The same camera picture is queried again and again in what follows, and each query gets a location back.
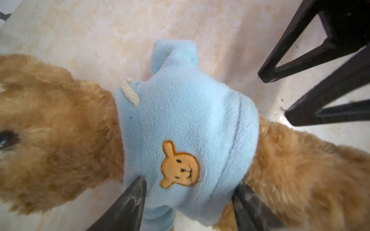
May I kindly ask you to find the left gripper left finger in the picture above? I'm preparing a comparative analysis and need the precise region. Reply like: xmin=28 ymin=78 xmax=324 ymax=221
xmin=87 ymin=176 xmax=147 ymax=231

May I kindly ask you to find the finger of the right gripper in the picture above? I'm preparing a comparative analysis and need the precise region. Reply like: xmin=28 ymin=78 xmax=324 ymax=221
xmin=284 ymin=45 xmax=370 ymax=127
xmin=258 ymin=1 xmax=370 ymax=83

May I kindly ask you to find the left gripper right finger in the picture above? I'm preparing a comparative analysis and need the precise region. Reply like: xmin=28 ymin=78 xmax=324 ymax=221
xmin=232 ymin=183 xmax=288 ymax=231

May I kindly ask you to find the brown plush teddy bear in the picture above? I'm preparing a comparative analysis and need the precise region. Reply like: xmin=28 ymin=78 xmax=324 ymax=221
xmin=1 ymin=54 xmax=370 ymax=231

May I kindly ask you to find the light blue bear hoodie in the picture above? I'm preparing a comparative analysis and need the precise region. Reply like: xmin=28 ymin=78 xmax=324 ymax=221
xmin=114 ymin=39 xmax=259 ymax=231

